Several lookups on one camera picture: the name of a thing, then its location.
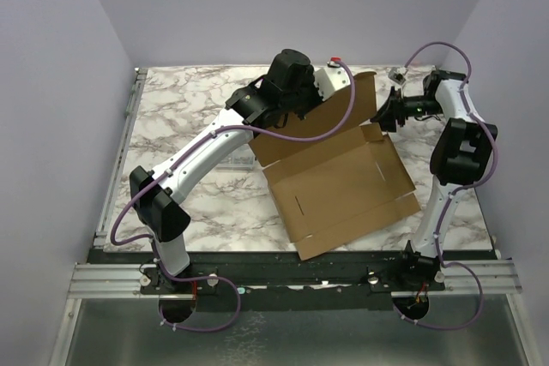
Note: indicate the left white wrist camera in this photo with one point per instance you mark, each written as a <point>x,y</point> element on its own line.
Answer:
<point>330,78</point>

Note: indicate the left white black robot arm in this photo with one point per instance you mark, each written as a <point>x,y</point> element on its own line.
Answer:
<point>157,195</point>

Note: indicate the aluminium extrusion frame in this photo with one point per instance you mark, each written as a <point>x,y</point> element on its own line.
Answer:
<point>72,308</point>

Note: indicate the clear plastic screw organizer box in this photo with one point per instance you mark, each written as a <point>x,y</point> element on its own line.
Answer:
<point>238,162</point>

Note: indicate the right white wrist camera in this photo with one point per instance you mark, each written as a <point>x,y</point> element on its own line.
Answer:
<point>398,76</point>

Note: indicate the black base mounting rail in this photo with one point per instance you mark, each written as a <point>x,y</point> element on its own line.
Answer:
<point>280,281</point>

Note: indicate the brown cardboard box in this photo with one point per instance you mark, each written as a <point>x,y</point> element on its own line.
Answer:
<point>332,192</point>

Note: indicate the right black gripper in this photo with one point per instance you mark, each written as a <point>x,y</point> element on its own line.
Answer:
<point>394,110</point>

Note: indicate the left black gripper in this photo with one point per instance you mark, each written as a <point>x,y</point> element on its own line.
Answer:
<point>309,79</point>

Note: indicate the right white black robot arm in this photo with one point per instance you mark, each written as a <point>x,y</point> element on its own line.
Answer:
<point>458,162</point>

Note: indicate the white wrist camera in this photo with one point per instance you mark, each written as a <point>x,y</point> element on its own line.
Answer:
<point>398,76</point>
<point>330,78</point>

